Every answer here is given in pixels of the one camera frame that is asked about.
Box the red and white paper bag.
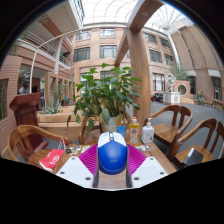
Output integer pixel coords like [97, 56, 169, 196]
[38, 138, 68, 174]

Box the blue squeeze tube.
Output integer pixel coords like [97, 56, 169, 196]
[116, 124, 127, 138]

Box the long wooden planter box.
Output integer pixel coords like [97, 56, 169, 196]
[36, 105, 84, 141]

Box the spiky agave plant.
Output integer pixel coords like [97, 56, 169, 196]
[42, 99, 64, 115]

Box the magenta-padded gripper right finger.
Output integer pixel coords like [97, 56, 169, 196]
[125, 143, 169, 189]

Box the green plant in white pot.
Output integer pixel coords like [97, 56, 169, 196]
[66, 63, 143, 133]

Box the yellow liquid soap bottle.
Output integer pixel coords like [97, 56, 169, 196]
[127, 116, 141, 146]

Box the white sculpture on plinth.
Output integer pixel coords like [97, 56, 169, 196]
[162, 72, 182, 106]

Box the yellow flowering potted plant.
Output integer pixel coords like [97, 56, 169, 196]
[194, 89, 206, 106]

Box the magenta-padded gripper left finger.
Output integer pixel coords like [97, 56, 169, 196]
[55, 143, 100, 190]

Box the dark red wooden pedestal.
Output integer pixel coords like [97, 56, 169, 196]
[9, 92, 49, 153]

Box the black notebook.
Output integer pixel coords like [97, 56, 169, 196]
[182, 147, 205, 167]

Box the round-back wooden armchair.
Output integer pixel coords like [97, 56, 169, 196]
[8, 124, 73, 168]
[78, 116, 103, 145]
[143, 104, 194, 158]
[166, 118, 218, 169]

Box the dark bust statue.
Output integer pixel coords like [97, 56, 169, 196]
[18, 72, 32, 95]

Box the blue and white computer mouse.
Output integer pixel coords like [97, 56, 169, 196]
[97, 131, 129, 176]

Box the white pump bottle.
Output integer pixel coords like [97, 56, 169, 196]
[141, 117, 155, 145]

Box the clear plastic packet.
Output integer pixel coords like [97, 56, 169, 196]
[135, 144, 151, 153]

